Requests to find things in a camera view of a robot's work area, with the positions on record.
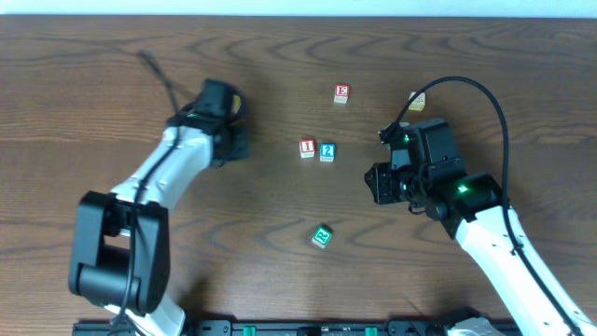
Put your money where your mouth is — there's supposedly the red letter E block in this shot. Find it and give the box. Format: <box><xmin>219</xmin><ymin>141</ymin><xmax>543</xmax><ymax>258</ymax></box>
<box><xmin>333</xmin><ymin>84</ymin><xmax>351</xmax><ymax>104</ymax></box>

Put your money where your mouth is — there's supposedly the green letter R block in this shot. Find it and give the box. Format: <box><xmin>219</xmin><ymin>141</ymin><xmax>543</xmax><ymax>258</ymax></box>
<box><xmin>312</xmin><ymin>225</ymin><xmax>333</xmax><ymax>248</ymax></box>

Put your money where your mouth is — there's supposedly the black mounting rail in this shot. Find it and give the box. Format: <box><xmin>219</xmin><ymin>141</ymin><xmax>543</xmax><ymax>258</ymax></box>
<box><xmin>72</xmin><ymin>318</ymin><xmax>546</xmax><ymax>336</ymax></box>

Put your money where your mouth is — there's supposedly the plain tan wooden block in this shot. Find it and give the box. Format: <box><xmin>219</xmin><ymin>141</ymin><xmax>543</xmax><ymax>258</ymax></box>
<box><xmin>409</xmin><ymin>92</ymin><xmax>426</xmax><ymax>111</ymax></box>

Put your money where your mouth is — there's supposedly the right black cable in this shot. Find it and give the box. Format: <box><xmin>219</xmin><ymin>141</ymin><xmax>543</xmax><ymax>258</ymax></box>
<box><xmin>380</xmin><ymin>76</ymin><xmax>584</xmax><ymax>336</ymax></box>

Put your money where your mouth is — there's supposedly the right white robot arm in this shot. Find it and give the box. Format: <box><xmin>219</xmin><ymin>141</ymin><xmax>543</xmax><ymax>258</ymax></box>
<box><xmin>364</xmin><ymin>119</ymin><xmax>596</xmax><ymax>335</ymax></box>

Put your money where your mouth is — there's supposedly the red letter I block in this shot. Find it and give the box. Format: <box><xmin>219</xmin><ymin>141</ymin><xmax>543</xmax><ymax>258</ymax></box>
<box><xmin>299</xmin><ymin>139</ymin><xmax>316</xmax><ymax>159</ymax></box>

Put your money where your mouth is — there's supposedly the yellow wooden block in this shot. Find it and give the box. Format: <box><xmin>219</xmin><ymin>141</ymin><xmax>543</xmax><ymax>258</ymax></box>
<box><xmin>231</xmin><ymin>94</ymin><xmax>242</xmax><ymax>114</ymax></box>

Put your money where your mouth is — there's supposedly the blue number 2 block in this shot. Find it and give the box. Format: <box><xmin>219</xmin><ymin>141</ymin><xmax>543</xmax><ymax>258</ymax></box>
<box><xmin>319</xmin><ymin>143</ymin><xmax>336</xmax><ymax>162</ymax></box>

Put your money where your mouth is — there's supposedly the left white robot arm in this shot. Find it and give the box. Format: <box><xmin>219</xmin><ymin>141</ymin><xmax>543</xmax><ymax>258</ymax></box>
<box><xmin>67</xmin><ymin>104</ymin><xmax>248</xmax><ymax>335</ymax></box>

